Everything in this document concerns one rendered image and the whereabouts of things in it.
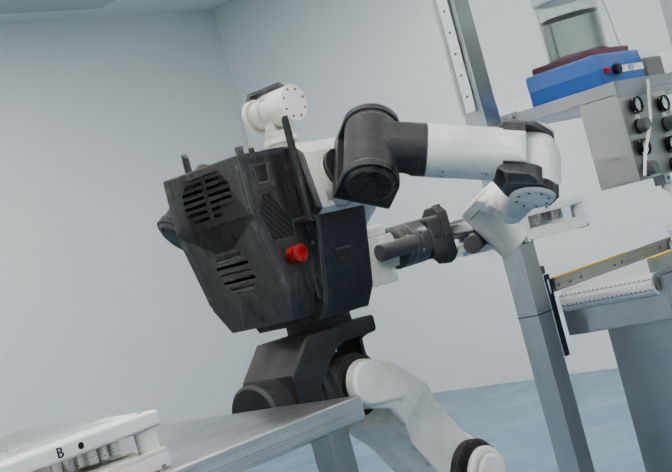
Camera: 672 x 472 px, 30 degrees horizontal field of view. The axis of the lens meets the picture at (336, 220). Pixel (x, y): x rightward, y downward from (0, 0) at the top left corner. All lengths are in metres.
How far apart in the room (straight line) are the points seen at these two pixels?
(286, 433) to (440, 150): 0.63
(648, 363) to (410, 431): 0.97
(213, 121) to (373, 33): 1.42
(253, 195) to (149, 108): 6.37
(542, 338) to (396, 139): 1.06
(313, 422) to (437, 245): 0.99
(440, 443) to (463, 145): 0.60
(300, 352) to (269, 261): 0.17
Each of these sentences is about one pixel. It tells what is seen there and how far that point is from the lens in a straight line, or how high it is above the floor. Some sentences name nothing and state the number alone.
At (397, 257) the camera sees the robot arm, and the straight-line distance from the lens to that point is 2.52.
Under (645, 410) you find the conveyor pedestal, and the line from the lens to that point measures 3.15.
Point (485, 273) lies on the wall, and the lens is 7.61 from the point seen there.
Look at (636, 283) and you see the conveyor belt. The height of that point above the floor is 0.80.
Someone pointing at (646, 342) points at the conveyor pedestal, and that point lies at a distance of 3.10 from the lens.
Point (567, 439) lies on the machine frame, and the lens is 3.05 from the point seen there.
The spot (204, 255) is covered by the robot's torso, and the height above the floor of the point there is 1.10.
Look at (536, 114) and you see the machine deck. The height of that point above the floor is 1.24.
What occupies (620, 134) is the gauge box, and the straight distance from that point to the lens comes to 2.87.
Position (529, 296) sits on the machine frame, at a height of 0.83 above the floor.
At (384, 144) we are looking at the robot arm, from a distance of 2.05.
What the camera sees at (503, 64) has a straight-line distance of 2.94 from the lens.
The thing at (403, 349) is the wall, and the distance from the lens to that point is 8.18.
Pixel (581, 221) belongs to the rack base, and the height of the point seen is 0.97.
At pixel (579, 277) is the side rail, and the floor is 0.83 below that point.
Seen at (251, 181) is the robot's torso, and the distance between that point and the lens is 2.06.
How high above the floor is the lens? 1.05
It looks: 1 degrees up
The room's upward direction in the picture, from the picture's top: 15 degrees counter-clockwise
